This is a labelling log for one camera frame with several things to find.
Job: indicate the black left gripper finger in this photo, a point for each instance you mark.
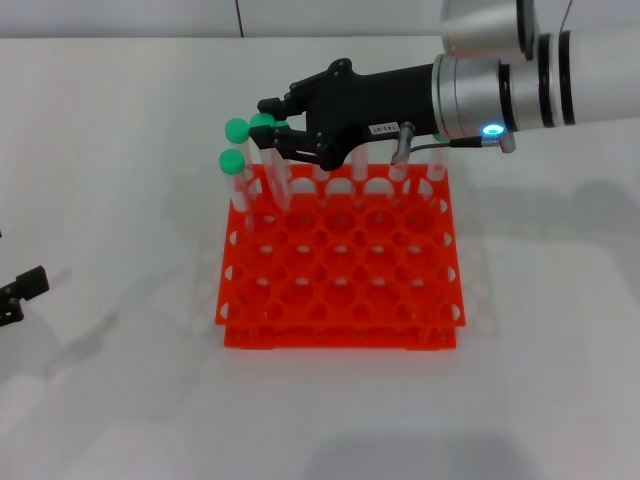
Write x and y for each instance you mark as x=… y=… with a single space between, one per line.
x=32 y=284

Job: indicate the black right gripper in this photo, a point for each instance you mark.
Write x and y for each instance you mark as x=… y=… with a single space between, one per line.
x=360 y=105

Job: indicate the orange plastic test tube rack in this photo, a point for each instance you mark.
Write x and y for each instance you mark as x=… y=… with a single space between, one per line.
x=340 y=300

